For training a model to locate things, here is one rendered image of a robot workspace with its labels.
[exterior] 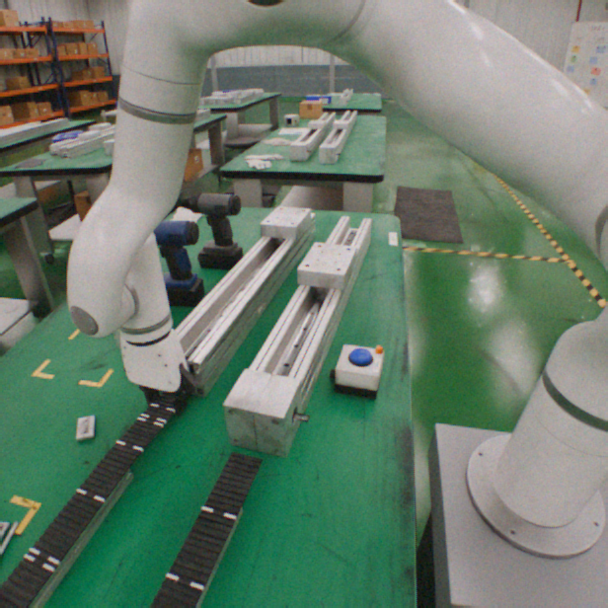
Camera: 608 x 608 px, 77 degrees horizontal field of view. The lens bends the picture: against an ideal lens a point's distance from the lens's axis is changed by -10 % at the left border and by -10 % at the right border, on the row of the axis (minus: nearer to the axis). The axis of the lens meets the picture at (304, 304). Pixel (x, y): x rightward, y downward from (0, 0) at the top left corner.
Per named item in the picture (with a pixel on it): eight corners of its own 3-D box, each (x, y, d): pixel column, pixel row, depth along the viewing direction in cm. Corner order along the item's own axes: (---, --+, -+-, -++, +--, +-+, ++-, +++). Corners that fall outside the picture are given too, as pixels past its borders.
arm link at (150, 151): (125, 132, 36) (109, 357, 53) (211, 110, 48) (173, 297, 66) (51, 102, 36) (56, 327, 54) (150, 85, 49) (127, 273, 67)
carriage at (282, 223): (296, 248, 122) (295, 226, 118) (261, 245, 124) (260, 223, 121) (311, 228, 135) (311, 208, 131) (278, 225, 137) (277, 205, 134)
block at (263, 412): (300, 461, 66) (299, 421, 61) (229, 444, 69) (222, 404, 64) (315, 421, 73) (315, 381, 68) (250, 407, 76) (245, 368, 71)
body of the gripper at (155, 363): (106, 333, 63) (123, 386, 69) (160, 344, 61) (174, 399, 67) (133, 308, 69) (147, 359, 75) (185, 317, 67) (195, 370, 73)
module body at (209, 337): (206, 397, 78) (198, 363, 74) (161, 387, 81) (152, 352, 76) (315, 237, 143) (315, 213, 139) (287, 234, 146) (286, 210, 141)
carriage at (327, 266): (342, 300, 97) (344, 274, 93) (297, 294, 99) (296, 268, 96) (355, 269, 110) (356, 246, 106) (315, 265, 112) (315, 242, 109)
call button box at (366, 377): (375, 400, 77) (378, 375, 74) (325, 391, 80) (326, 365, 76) (381, 373, 84) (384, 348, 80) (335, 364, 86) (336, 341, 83)
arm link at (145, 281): (146, 337, 59) (180, 304, 66) (125, 253, 52) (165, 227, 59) (102, 327, 61) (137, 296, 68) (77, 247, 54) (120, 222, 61)
